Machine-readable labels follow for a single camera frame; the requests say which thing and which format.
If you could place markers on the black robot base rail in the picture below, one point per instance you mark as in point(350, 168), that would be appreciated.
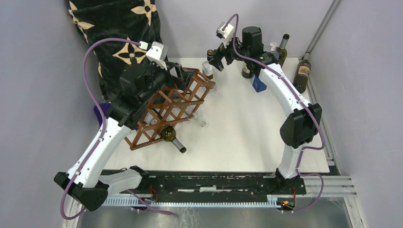
point(217, 186)

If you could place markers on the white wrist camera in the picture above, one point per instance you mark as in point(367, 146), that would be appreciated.
point(157, 54)
point(225, 31)

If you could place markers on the grey slotted cable duct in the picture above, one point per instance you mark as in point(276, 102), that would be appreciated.
point(132, 201)

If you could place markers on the purple cloth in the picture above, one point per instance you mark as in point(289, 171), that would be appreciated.
point(104, 108)

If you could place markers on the black floral plush blanket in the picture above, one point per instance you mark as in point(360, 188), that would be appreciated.
point(119, 24)

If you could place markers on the tall clear glass bottle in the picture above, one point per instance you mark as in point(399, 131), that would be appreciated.
point(189, 113)

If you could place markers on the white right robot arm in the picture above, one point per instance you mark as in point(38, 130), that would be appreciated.
point(302, 117)

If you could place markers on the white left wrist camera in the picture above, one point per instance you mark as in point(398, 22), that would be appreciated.
point(157, 54)

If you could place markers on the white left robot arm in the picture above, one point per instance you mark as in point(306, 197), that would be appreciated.
point(84, 181)

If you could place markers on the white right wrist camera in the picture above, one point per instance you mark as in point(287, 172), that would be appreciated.
point(225, 31)

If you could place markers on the brown wooden wine rack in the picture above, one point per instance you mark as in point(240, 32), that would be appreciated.
point(160, 107)

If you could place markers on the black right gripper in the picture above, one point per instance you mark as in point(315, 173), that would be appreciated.
point(222, 50)

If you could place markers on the green wine bottle black cap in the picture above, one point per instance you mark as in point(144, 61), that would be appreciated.
point(247, 70)

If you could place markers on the grey aluminium wall rail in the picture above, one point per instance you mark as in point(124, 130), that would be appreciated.
point(323, 25)

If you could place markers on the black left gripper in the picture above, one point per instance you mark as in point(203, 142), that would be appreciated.
point(183, 75)

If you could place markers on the clear liquor bottle black cap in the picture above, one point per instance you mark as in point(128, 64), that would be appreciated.
point(209, 70)

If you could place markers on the green wine bottle grey cap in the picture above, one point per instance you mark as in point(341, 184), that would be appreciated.
point(281, 49)

